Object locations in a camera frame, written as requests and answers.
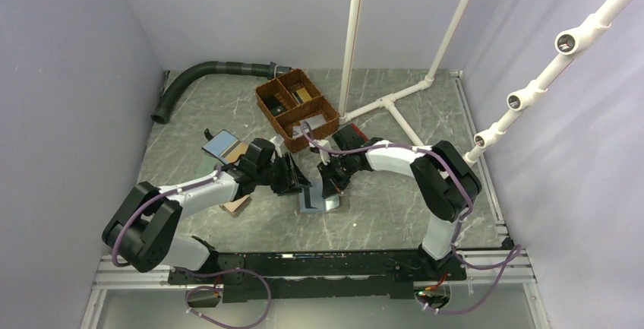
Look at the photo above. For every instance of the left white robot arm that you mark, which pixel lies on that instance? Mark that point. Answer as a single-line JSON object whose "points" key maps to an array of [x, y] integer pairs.
{"points": [[142, 232]]}

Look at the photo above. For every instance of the brown woven divided basket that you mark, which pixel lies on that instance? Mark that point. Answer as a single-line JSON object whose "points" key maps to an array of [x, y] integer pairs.
{"points": [[282, 88]]}

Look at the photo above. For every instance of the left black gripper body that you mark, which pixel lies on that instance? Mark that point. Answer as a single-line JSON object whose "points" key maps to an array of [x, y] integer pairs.
{"points": [[266, 175]]}

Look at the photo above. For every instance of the beige snap card holder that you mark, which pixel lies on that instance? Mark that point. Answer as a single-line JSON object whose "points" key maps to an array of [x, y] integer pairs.
{"points": [[234, 208]]}

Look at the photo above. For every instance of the white pipe camera boom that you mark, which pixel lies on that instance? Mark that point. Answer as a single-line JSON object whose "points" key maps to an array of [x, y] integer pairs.
{"points": [[570, 44]]}

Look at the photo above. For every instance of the grey leather card holder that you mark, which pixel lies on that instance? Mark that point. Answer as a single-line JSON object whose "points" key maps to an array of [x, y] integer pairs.
{"points": [[310, 201]]}

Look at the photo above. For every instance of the black card in basket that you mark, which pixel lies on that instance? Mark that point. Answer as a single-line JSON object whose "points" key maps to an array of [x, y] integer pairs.
{"points": [[274, 105]]}

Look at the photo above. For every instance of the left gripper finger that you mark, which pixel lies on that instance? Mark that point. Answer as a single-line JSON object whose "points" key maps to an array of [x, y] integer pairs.
{"points": [[286, 190], [294, 176]]}

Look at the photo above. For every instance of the red leather wallet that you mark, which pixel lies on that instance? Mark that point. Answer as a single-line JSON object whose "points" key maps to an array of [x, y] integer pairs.
{"points": [[358, 132]]}

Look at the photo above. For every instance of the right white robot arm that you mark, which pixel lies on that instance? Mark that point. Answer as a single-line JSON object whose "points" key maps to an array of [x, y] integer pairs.
{"points": [[446, 182]]}

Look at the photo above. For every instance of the cards in basket front compartment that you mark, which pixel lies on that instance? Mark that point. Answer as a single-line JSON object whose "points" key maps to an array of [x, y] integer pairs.
{"points": [[314, 121]]}

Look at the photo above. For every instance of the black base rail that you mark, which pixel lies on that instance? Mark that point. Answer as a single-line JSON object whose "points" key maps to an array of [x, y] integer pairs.
{"points": [[395, 273]]}

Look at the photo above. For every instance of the gold card in basket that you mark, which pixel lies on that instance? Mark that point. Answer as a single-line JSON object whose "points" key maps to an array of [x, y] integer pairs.
{"points": [[301, 95]]}

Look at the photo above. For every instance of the open blue card wallet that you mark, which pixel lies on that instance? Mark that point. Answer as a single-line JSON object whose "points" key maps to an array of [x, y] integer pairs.
{"points": [[224, 146]]}

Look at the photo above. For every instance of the white PVC pipe frame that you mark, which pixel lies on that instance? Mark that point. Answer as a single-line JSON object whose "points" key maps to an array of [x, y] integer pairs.
{"points": [[396, 34]]}

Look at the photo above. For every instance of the green card holder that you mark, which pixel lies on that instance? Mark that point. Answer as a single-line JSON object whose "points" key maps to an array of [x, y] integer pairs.
{"points": [[206, 167]]}

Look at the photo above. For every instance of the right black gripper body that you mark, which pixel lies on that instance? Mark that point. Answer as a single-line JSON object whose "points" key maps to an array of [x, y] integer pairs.
{"points": [[343, 164]]}

